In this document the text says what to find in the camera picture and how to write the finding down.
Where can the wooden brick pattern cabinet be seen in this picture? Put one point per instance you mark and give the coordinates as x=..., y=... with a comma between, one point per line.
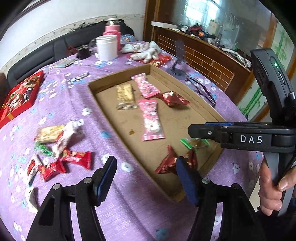
x=240, y=25

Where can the white work gloves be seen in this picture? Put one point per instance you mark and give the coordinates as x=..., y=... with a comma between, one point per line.
x=142, y=51

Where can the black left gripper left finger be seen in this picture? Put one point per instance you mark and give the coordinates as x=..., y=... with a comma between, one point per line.
x=53, y=220

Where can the large white red snack packet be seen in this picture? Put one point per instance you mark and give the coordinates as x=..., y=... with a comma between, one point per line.
x=32, y=169

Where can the pink thermos bottle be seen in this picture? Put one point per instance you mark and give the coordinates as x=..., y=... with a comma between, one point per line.
x=113, y=28

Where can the white plastic jar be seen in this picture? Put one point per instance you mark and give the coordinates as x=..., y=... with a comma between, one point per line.
x=106, y=47

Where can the black small bag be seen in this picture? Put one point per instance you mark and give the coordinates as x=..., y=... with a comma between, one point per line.
x=83, y=52

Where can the red doll snack packet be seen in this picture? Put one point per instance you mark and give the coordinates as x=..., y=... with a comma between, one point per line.
x=78, y=158

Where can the red packet under gloves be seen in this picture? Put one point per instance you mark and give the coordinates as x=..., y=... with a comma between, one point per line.
x=159, y=60

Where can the small silver candy bar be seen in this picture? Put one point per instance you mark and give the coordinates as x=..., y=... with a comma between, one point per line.
x=79, y=77

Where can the gold wafer bar packet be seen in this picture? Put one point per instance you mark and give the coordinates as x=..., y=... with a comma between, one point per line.
x=125, y=97

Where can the black phone stand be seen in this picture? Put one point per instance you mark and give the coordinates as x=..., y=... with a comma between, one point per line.
x=180, y=54

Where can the small white red snack packet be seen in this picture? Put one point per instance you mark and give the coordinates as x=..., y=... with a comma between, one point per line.
x=72, y=128

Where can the pink snack bar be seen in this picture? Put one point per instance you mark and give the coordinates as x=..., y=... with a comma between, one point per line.
x=152, y=126
x=147, y=89

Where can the person's right hand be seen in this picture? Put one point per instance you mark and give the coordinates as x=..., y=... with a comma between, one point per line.
x=270, y=194

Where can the brown nougat bar packet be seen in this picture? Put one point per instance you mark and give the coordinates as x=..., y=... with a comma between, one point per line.
x=48, y=134

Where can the green candy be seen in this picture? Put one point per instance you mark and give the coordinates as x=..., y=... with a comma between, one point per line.
x=43, y=150

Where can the red foil candy wrapper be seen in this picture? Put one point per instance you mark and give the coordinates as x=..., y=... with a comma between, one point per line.
x=171, y=98

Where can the purple floral tablecloth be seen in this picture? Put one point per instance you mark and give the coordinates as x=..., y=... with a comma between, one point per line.
x=134, y=209

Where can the brown cardboard tray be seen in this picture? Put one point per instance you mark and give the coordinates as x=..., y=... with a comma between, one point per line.
x=129, y=123

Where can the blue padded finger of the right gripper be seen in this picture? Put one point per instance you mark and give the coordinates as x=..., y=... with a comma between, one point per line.
x=219, y=123

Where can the pink snack bar upper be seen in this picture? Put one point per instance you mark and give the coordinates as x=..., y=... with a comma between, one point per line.
x=147, y=89

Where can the purple eyeglasses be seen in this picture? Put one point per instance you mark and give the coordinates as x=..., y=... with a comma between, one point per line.
x=202, y=90

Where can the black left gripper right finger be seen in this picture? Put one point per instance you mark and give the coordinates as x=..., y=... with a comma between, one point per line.
x=239, y=221

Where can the red gift snack box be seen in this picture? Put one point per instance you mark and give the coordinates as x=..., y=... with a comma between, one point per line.
x=21, y=97

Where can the pink snack bar lower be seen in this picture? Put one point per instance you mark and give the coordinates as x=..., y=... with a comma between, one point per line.
x=152, y=126

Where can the dark red gold candy wrapper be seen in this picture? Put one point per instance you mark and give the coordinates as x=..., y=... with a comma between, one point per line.
x=168, y=164

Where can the black leather sofa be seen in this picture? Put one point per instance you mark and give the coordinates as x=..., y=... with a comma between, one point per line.
x=52, y=52

